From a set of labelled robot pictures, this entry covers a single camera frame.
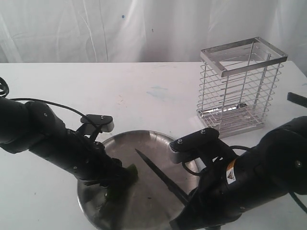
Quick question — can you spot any black handled kitchen knife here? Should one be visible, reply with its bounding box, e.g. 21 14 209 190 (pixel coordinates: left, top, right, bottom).
135 149 189 206

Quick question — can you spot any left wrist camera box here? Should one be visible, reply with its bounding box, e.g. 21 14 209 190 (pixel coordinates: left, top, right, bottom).
80 114 114 135

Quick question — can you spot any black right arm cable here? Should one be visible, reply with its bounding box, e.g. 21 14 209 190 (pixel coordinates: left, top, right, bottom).
287 191 307 216

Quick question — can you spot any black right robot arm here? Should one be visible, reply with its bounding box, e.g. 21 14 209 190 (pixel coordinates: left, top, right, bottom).
169 116 307 230

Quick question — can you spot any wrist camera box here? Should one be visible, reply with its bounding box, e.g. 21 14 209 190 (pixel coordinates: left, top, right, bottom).
169 127 219 164
80 114 114 135

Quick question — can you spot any white backdrop curtain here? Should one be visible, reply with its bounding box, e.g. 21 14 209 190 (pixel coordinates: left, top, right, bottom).
0 0 307 63

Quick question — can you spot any wire metal utensil rack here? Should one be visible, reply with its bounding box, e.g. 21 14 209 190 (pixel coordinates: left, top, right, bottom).
197 37 288 138

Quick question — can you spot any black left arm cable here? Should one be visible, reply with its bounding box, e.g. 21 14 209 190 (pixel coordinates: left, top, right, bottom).
0 77 87 120

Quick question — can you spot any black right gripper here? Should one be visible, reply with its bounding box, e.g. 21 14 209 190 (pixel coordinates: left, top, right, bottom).
169 139 264 230

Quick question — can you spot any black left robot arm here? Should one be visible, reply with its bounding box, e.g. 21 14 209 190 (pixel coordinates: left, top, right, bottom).
0 98 137 189

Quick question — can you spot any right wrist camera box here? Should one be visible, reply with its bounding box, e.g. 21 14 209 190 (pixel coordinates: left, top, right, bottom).
169 127 219 164

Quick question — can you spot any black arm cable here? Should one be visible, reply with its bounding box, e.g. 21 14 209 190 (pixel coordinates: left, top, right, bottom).
287 191 307 216
0 77 87 120

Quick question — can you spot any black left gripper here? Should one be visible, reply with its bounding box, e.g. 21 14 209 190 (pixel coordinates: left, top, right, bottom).
31 129 134 190

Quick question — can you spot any green cucumber piece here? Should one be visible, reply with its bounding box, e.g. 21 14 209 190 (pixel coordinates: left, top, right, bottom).
95 164 138 210

